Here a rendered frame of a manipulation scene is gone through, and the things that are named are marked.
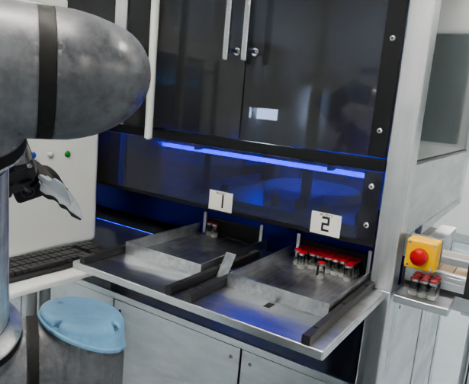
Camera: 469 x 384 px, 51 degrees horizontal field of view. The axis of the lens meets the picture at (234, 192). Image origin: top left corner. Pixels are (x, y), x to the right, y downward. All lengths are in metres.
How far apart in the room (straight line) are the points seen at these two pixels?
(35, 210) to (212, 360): 0.73
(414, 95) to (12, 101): 0.99
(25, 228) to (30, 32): 1.23
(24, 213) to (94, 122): 1.18
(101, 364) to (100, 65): 0.43
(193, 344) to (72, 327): 1.03
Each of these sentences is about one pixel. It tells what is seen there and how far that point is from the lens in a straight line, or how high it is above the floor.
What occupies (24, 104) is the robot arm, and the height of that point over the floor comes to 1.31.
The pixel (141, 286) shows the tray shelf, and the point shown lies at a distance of 1.20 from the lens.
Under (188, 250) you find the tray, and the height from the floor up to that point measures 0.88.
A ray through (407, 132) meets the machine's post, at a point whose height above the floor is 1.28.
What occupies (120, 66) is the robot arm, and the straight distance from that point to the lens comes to 0.45.
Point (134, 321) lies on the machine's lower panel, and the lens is 1.85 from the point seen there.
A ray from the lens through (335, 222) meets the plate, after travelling 1.33.
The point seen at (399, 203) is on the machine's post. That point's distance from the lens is 1.27.
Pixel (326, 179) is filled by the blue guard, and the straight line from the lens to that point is 1.33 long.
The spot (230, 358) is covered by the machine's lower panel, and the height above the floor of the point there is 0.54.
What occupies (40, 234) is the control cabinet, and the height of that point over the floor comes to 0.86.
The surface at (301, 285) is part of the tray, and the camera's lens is 1.27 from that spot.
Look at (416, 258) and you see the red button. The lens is 1.25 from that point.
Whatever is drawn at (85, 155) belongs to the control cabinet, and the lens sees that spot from 1.70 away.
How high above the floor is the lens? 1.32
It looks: 11 degrees down
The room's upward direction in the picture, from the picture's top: 5 degrees clockwise
